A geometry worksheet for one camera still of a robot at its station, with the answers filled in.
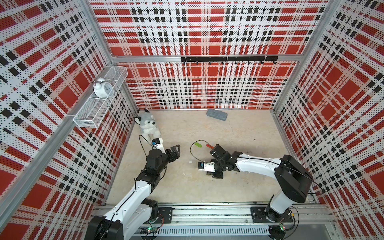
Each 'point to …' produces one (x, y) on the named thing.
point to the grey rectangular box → (217, 114)
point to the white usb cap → (190, 161)
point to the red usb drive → (209, 146)
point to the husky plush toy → (147, 125)
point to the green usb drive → (198, 144)
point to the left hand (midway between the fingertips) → (178, 147)
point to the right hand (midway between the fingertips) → (212, 169)
